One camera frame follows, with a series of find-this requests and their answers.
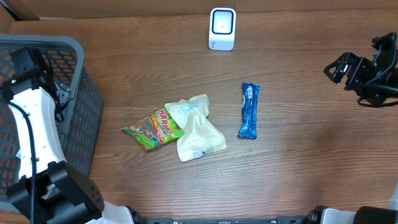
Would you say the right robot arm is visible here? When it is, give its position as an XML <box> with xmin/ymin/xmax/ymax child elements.
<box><xmin>302</xmin><ymin>52</ymin><xmax>397</xmax><ymax>224</ymax></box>

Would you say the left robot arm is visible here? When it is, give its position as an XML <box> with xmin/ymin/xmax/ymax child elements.
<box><xmin>1</xmin><ymin>48</ymin><xmax>141</xmax><ymax>223</ymax></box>

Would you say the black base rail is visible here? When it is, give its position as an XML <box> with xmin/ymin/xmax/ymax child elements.
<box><xmin>144</xmin><ymin>215</ymin><xmax>307</xmax><ymax>224</ymax></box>

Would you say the beige paper pouch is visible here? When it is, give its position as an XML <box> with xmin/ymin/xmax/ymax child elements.
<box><xmin>165</xmin><ymin>95</ymin><xmax>226</xmax><ymax>162</ymax></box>

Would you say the Haribo gummy worms bag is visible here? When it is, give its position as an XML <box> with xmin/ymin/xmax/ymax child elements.
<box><xmin>121</xmin><ymin>107</ymin><xmax>185</xmax><ymax>151</ymax></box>

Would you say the blue snack bar wrapper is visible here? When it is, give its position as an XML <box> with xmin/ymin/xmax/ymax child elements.
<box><xmin>238</xmin><ymin>83</ymin><xmax>260</xmax><ymax>139</ymax></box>

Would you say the grey plastic mesh basket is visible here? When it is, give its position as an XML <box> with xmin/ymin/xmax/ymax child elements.
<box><xmin>1</xmin><ymin>34</ymin><xmax>103</xmax><ymax>211</ymax></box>

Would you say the white barcode scanner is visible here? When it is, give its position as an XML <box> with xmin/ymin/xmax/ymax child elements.
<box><xmin>208</xmin><ymin>7</ymin><xmax>236</xmax><ymax>51</ymax></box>

